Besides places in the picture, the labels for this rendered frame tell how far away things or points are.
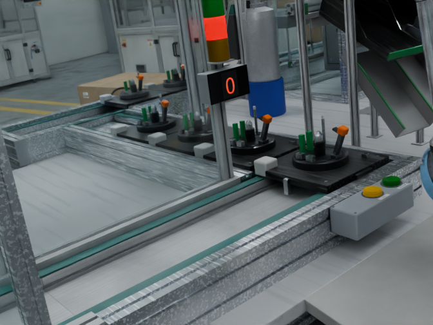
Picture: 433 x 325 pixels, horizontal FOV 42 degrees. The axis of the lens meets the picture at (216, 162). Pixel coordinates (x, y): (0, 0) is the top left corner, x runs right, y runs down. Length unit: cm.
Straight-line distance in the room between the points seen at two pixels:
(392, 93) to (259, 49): 81
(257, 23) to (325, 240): 126
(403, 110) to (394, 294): 65
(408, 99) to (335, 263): 62
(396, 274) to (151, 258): 49
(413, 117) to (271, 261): 68
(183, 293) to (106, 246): 28
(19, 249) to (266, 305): 49
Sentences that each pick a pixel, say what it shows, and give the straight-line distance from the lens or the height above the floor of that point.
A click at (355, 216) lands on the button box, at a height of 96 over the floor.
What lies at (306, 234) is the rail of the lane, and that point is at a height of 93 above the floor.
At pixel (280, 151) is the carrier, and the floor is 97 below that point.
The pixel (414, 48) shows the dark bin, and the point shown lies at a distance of 155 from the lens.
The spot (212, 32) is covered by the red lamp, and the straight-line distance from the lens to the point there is 129.
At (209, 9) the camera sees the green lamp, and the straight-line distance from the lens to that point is 129.
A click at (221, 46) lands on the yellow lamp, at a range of 130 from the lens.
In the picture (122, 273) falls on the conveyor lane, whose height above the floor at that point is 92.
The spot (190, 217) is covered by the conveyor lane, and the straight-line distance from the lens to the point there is 129.
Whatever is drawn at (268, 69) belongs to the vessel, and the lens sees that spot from 231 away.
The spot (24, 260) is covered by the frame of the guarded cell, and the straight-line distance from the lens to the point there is 78.
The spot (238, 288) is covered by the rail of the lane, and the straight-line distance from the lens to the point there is 106.
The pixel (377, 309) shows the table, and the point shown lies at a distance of 105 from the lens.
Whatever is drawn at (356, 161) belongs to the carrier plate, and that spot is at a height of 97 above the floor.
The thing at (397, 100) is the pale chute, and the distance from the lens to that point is 162.
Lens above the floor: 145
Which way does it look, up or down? 18 degrees down
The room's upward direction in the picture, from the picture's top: 8 degrees counter-clockwise
